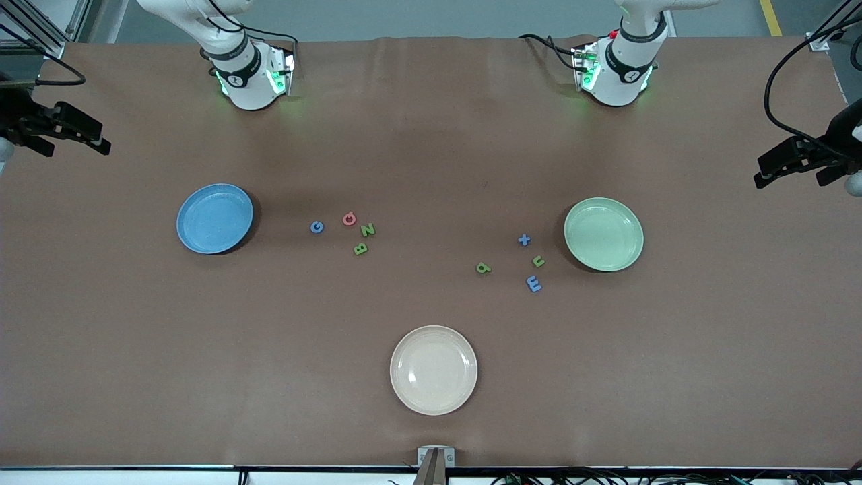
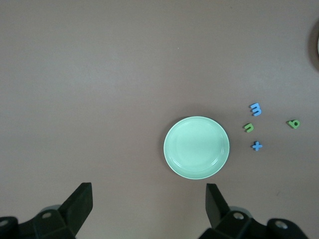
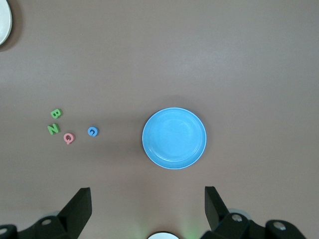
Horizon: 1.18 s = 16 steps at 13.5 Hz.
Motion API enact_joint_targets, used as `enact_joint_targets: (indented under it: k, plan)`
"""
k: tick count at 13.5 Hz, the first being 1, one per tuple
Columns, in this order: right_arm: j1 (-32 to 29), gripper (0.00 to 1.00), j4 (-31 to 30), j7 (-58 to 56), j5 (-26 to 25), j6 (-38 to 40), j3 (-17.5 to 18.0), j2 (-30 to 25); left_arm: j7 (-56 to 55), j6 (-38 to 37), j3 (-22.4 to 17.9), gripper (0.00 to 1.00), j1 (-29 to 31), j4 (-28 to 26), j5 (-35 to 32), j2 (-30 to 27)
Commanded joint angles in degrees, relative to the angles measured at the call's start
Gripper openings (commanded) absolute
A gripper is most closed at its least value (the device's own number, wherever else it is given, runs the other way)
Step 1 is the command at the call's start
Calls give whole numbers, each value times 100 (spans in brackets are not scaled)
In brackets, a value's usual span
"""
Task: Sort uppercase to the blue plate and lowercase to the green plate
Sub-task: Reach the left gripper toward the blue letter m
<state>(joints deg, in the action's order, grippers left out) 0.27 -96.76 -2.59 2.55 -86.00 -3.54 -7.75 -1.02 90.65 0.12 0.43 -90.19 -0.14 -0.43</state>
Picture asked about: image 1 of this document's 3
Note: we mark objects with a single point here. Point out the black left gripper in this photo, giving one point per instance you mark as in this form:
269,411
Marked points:
830,152

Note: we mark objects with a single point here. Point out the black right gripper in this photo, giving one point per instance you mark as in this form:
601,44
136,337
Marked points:
20,116

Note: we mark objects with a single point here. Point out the blue foam letter G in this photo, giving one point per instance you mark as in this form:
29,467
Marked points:
312,227

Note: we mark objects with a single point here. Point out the blue foam letter x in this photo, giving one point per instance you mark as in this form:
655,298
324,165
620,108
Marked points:
524,239

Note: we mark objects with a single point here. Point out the blue foam letter m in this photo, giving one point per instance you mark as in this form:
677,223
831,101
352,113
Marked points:
534,284

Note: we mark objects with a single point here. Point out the green foam letter B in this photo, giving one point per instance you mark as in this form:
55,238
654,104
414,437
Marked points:
361,248

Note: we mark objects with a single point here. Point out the green foam letter N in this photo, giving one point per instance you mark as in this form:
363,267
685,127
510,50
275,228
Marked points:
368,230

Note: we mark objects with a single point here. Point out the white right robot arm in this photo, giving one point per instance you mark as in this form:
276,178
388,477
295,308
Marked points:
246,81

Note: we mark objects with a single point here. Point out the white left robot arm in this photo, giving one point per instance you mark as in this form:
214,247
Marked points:
623,81

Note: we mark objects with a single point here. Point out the blue plate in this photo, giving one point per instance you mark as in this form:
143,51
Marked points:
215,219

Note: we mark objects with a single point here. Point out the green plate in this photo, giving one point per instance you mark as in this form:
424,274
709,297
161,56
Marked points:
604,234

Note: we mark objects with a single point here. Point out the beige plate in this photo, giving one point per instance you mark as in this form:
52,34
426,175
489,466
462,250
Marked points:
434,370

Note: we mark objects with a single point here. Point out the brown table mat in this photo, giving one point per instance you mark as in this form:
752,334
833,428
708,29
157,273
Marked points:
431,155

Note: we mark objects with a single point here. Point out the aluminium frame post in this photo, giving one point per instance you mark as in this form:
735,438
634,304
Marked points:
57,50
818,44

